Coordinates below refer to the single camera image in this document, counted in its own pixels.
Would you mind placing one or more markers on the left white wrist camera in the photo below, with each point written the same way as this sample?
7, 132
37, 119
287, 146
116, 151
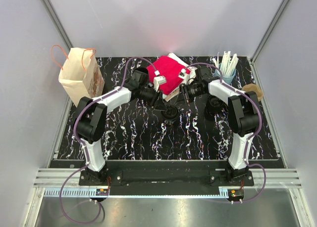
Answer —
158, 80

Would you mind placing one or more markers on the aluminium frame rail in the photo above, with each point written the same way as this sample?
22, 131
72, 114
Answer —
168, 198

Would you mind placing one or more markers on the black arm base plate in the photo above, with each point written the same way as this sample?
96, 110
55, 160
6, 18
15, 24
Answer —
165, 178

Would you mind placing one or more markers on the blue straw holder cup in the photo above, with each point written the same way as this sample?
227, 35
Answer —
227, 79

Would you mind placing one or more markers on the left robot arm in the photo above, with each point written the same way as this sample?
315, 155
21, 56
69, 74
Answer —
90, 121

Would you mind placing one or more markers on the bottom cardboard cup carrier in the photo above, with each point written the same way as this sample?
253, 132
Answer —
255, 88

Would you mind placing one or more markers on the paper takeout bag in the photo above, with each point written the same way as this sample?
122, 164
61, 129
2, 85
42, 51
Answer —
80, 74

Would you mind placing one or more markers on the black coffee cup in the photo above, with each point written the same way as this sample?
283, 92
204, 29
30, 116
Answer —
169, 119
141, 75

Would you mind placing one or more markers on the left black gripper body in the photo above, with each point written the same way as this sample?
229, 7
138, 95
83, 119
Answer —
151, 96

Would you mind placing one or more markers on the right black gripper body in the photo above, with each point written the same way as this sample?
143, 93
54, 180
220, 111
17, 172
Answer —
188, 92

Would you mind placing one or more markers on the red folded cloth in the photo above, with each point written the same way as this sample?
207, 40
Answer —
170, 67

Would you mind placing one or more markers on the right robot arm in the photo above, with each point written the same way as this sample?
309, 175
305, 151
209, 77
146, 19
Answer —
244, 117

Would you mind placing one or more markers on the stack of napkins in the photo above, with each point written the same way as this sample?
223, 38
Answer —
175, 92

